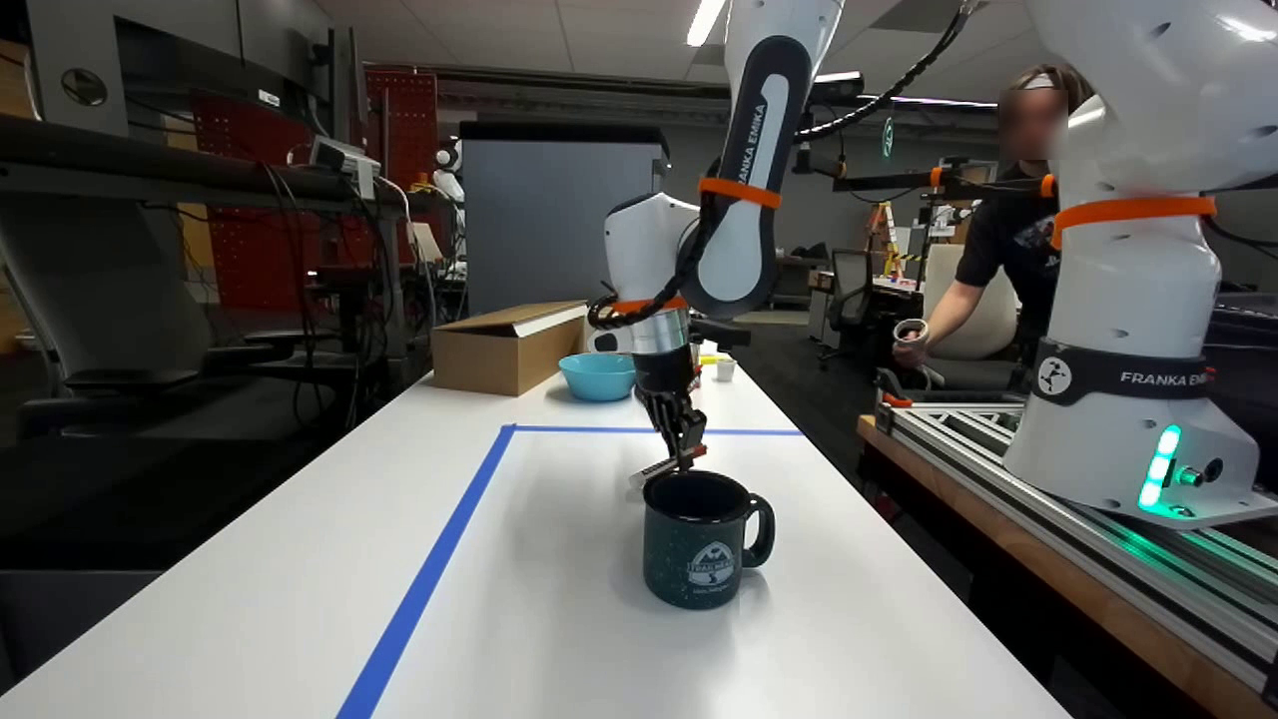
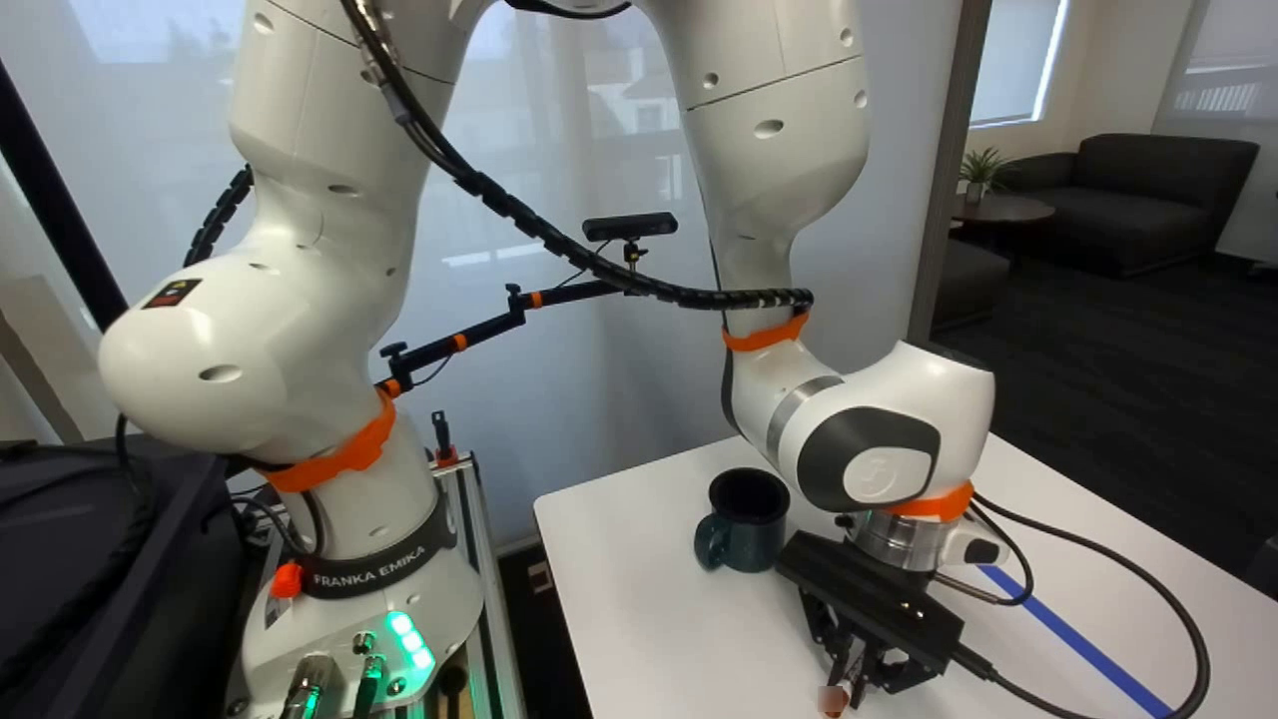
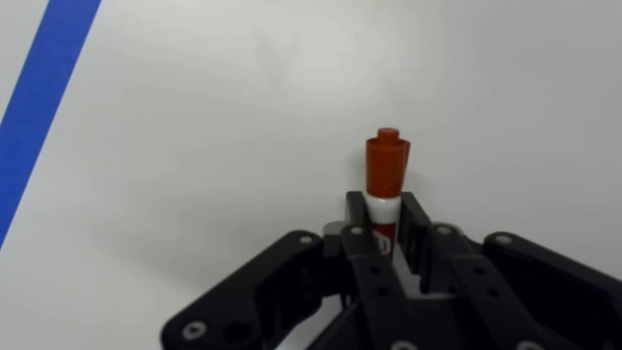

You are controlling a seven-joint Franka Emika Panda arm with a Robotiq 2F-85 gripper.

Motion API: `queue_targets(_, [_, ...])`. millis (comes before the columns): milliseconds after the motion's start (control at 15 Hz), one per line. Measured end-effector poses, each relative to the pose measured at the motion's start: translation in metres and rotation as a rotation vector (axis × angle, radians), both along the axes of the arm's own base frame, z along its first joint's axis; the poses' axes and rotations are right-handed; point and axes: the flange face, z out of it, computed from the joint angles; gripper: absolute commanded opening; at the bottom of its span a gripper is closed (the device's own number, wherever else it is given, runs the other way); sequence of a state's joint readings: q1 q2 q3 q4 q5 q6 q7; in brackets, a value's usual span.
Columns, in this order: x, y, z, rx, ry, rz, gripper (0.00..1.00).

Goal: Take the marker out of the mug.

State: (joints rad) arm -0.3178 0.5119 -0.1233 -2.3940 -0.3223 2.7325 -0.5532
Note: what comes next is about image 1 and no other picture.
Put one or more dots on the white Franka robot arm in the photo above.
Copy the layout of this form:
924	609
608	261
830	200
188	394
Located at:
1132	306

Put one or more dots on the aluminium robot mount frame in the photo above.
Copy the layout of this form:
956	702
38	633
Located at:
1066	534

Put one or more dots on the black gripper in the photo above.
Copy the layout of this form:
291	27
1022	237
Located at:
666	381

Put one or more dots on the ceiling light strip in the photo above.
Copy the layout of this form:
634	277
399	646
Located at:
703	21

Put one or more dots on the grey shelf rack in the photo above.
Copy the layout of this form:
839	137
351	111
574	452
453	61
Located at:
104	253

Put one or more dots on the small white cup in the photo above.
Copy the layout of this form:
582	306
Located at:
725	369

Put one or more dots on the person in black shirt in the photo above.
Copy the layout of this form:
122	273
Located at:
1022	225

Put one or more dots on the bare person forearm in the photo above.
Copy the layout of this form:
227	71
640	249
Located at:
956	313

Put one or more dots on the dark green enamel mug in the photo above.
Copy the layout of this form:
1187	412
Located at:
699	551

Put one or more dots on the grey panel board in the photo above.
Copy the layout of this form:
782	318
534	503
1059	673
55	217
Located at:
544	221

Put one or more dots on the red cabinet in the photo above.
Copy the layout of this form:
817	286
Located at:
400	127

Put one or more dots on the person hand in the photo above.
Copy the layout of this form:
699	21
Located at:
911	337

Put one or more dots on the blue tape line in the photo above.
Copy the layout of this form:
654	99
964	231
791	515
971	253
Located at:
424	571

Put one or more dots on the brown cardboard box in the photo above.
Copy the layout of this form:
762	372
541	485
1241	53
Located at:
505	350

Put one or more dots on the light blue bowl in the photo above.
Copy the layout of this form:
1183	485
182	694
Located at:
596	378

